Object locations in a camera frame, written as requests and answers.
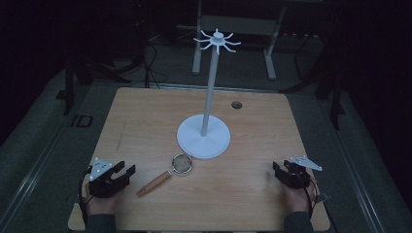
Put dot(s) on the white desk frame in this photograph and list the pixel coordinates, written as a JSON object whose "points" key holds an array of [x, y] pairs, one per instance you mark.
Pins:
{"points": [[239, 25]]}

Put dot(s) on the white hook rack stand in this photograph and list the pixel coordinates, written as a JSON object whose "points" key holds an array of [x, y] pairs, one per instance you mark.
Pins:
{"points": [[204, 139]]}

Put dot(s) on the black metal stand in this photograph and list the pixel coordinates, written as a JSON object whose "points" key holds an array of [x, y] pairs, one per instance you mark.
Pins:
{"points": [[68, 93], [336, 106]]}

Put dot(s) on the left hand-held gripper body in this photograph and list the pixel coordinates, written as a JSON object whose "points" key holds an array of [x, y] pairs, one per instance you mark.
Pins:
{"points": [[102, 187]]}

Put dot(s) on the person's left hand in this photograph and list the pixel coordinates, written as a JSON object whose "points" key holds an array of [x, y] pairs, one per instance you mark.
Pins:
{"points": [[102, 205]]}

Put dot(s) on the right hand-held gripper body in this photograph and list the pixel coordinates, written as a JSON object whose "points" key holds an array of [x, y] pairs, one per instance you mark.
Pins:
{"points": [[296, 178]]}

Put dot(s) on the person's right hand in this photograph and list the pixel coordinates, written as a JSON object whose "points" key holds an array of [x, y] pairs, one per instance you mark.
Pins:
{"points": [[296, 200]]}

